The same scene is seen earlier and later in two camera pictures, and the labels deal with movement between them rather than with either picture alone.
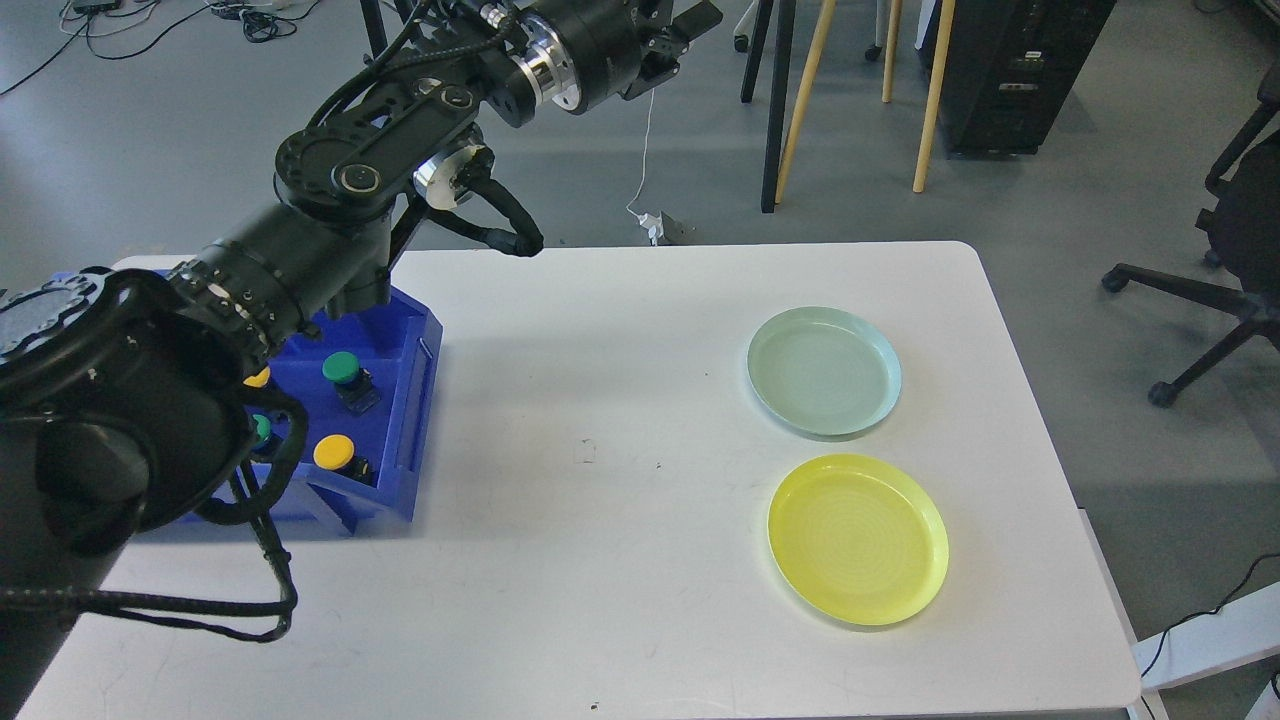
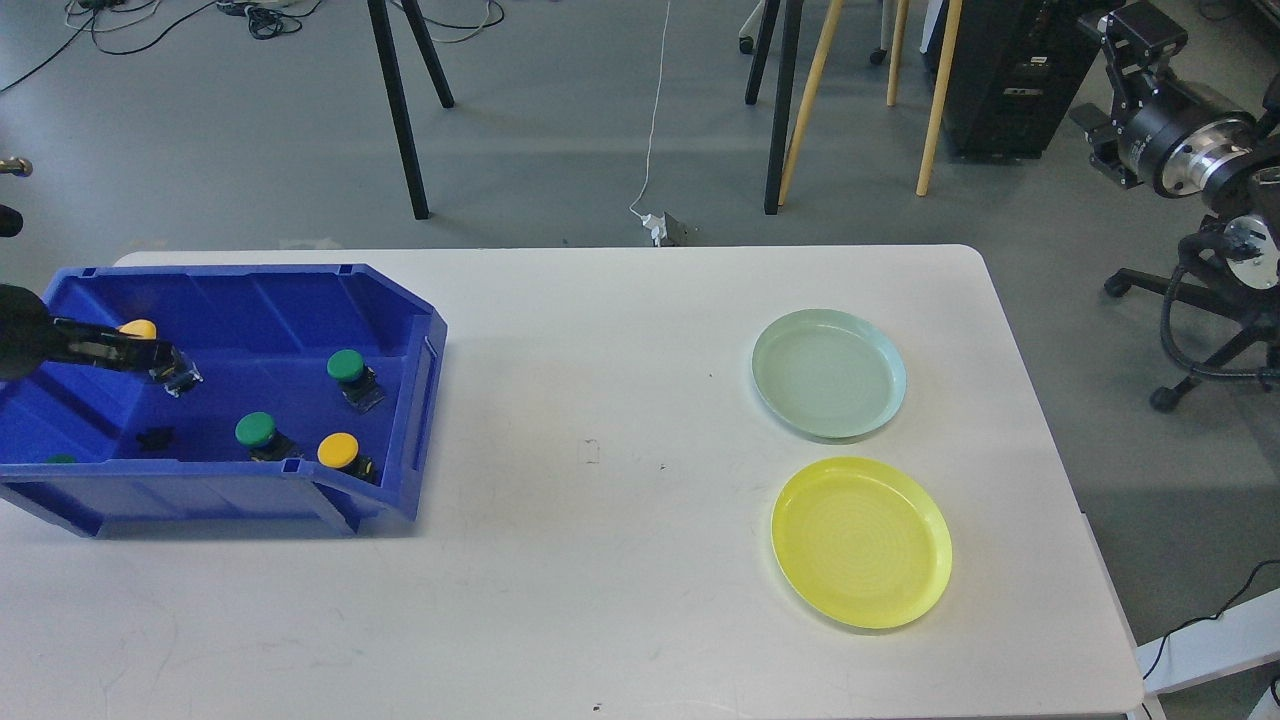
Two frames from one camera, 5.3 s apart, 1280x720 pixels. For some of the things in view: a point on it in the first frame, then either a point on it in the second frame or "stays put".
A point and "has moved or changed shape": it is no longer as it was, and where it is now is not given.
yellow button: (260, 379) has moved or changed shape
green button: (355, 385) stays put
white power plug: (653, 225) stays put
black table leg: (779, 88) stays put
